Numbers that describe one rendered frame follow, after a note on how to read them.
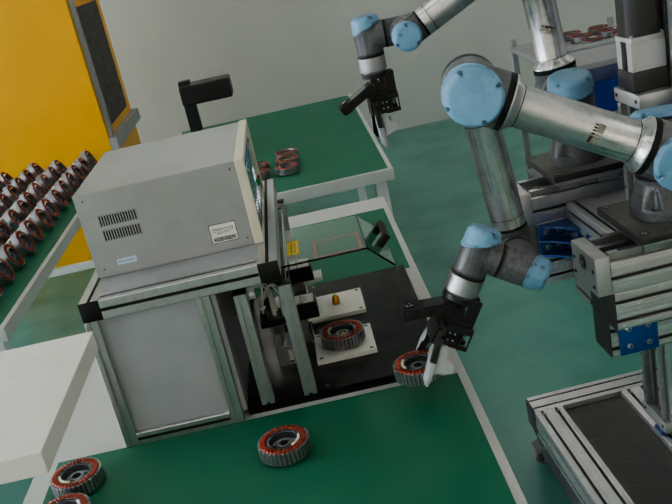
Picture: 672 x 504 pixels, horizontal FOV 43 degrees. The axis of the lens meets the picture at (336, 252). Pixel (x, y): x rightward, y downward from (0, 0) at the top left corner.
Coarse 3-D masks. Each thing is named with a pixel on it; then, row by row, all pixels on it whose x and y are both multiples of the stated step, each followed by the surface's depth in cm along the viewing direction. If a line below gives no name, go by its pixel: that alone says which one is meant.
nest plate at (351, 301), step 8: (320, 296) 247; (328, 296) 245; (344, 296) 243; (352, 296) 242; (360, 296) 241; (320, 304) 241; (328, 304) 240; (344, 304) 238; (352, 304) 237; (360, 304) 236; (336, 312) 234; (344, 312) 233; (352, 312) 233; (360, 312) 233; (320, 320) 233; (328, 320) 233
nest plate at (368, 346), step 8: (368, 328) 221; (368, 336) 217; (320, 344) 218; (360, 344) 214; (368, 344) 213; (320, 352) 214; (328, 352) 213; (336, 352) 212; (344, 352) 212; (352, 352) 211; (360, 352) 210; (368, 352) 210; (376, 352) 211; (320, 360) 210; (328, 360) 210; (336, 360) 210
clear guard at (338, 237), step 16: (320, 224) 217; (336, 224) 214; (352, 224) 212; (368, 224) 217; (288, 240) 211; (304, 240) 208; (320, 240) 206; (336, 240) 204; (352, 240) 201; (368, 240) 202; (288, 256) 200; (304, 256) 198; (320, 256) 196; (384, 256) 197
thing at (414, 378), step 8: (416, 352) 194; (424, 352) 192; (400, 360) 191; (408, 360) 192; (416, 360) 193; (424, 360) 192; (400, 368) 188; (408, 368) 191; (416, 368) 188; (424, 368) 186; (400, 376) 186; (408, 376) 185; (416, 376) 184; (440, 376) 186; (408, 384) 186; (416, 384) 186; (424, 384) 185
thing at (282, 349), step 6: (276, 336) 218; (288, 336) 217; (276, 342) 215; (288, 342) 214; (276, 348) 212; (282, 348) 212; (288, 348) 212; (282, 354) 213; (288, 354) 213; (282, 360) 213; (288, 360) 214; (294, 360) 214; (282, 366) 214
